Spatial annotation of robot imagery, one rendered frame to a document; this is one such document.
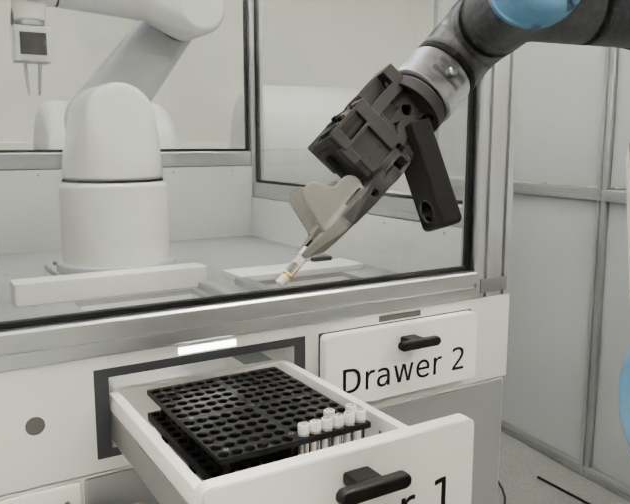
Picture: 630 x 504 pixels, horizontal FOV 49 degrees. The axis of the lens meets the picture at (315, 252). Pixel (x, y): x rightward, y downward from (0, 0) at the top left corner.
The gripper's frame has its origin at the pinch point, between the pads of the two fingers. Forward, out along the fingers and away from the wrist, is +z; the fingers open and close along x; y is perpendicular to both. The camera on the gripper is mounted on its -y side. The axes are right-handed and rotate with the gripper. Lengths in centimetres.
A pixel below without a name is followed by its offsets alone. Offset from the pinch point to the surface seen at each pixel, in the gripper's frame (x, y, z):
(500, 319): -36, -40, -24
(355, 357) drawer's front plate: -28.3, -21.1, -0.6
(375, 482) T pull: 10.3, -14.7, 14.0
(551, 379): -158, -139, -72
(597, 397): -136, -143, -71
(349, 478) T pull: 8.4, -13.5, 15.0
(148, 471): -10.0, -3.8, 26.9
